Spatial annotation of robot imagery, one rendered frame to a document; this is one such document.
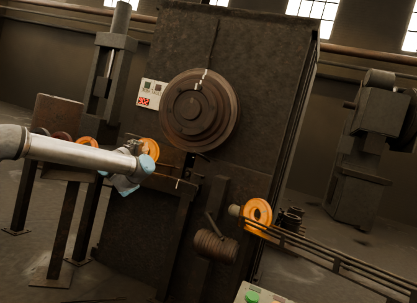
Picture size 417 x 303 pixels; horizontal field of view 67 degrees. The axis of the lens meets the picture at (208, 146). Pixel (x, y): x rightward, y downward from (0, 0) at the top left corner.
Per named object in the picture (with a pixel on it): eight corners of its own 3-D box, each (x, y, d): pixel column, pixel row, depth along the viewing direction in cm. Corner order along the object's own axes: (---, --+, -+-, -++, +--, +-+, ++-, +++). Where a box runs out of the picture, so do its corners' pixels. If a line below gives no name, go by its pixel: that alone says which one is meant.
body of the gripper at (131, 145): (145, 141, 164) (131, 148, 153) (144, 156, 167) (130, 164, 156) (133, 138, 166) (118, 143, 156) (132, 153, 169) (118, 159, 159)
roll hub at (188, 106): (165, 128, 176) (177, 79, 174) (210, 141, 168) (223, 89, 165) (160, 127, 171) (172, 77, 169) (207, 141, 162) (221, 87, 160)
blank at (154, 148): (137, 136, 179) (134, 135, 175) (161, 140, 174) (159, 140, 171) (133, 162, 179) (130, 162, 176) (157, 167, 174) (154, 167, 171)
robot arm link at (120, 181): (134, 189, 138) (117, 167, 138) (120, 202, 144) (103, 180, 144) (146, 181, 146) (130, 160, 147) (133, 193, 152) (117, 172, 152)
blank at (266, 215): (251, 234, 152) (246, 234, 150) (244, 202, 158) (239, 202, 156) (276, 227, 142) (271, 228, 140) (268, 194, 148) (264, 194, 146)
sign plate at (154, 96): (137, 105, 204) (143, 77, 203) (172, 114, 196) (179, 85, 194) (135, 104, 202) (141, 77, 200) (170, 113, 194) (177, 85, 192)
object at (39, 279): (28, 265, 183) (54, 146, 177) (75, 270, 190) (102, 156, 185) (16, 285, 163) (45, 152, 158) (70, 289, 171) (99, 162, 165)
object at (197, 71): (155, 141, 190) (174, 64, 186) (228, 162, 175) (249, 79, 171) (149, 140, 184) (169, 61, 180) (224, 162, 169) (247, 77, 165)
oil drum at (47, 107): (49, 155, 462) (61, 96, 456) (80, 166, 444) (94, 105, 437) (12, 156, 406) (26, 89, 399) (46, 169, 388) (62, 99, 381)
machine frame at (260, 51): (143, 230, 278) (192, 33, 265) (261, 277, 245) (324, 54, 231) (87, 256, 209) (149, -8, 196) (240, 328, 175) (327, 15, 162)
